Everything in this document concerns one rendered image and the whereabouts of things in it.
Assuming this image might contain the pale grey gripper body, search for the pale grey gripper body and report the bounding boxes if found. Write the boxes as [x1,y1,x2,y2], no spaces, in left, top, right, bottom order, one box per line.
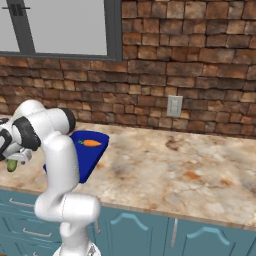
[5,148,34,165]

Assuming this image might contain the green vegetable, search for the green vegetable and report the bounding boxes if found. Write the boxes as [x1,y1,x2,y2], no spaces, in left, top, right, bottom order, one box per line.
[6,159,19,173]

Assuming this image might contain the blue tray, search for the blue tray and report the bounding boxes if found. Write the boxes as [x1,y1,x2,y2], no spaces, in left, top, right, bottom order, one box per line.
[43,129,111,185]

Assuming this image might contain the teal drawer front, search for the teal drawer front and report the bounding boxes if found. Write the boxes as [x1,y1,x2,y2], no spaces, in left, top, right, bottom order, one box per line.
[0,218,64,256]
[0,189,46,231]

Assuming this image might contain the orange carrot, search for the orange carrot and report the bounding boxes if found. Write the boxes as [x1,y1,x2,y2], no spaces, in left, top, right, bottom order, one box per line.
[78,139,103,148]

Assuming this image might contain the grey framed window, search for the grey framed window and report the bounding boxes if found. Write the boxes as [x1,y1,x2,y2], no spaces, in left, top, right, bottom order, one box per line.
[0,0,124,63]

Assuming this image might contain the teal cupboard door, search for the teal cupboard door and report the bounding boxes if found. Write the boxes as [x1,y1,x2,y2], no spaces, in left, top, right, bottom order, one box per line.
[172,217,256,256]
[98,205,170,256]

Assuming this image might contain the silver drawer handle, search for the silver drawer handle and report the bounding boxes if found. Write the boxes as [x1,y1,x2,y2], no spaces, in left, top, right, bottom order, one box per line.
[22,227,53,239]
[8,197,36,209]

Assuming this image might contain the silver cupboard handle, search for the silver cupboard handle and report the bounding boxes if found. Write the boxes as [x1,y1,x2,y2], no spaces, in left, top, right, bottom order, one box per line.
[170,217,179,249]
[94,216,102,236]

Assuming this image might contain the grey wall outlet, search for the grey wall outlet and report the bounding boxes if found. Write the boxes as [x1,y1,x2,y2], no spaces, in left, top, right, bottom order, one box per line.
[166,94,184,118]

